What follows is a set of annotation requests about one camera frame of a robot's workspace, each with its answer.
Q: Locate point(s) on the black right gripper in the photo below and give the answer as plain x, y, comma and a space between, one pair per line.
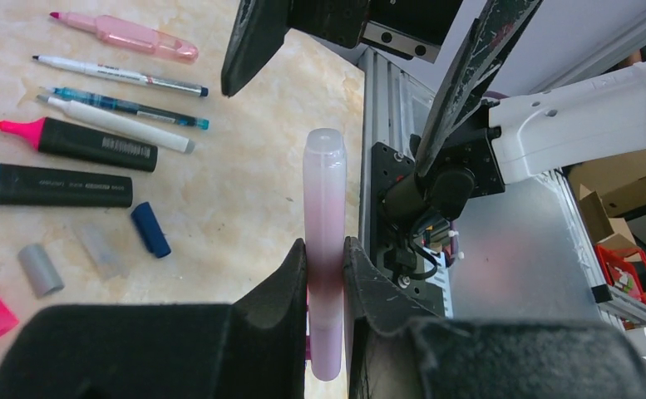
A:
405, 28

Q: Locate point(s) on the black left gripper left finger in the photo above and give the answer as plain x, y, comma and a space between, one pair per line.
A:
253, 348

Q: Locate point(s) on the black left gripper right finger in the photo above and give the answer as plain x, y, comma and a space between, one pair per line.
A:
399, 349

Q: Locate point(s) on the pale purple highlighter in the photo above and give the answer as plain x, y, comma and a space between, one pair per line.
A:
324, 202

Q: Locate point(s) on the dark blue pen cap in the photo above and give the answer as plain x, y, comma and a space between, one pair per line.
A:
149, 230

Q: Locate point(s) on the clear cap of blue pen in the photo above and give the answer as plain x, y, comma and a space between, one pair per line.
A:
104, 257

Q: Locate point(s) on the small grey pen cap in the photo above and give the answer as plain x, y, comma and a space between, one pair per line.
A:
39, 270

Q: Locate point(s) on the grey white pen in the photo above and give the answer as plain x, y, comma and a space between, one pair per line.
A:
120, 124

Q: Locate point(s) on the dark blue pen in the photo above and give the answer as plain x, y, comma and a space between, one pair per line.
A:
122, 75

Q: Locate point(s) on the black highlighter pink cap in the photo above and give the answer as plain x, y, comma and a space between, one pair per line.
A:
51, 136

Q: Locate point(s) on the black highlighter blue cap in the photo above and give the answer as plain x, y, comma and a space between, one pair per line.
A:
35, 186

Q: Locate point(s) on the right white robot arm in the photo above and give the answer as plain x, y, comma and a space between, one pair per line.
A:
467, 148

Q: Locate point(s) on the red plastic crate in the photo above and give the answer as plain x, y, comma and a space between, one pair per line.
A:
619, 269

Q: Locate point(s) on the cardboard box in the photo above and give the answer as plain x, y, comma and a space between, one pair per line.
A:
606, 190

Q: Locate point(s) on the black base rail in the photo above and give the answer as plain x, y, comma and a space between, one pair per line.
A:
396, 106

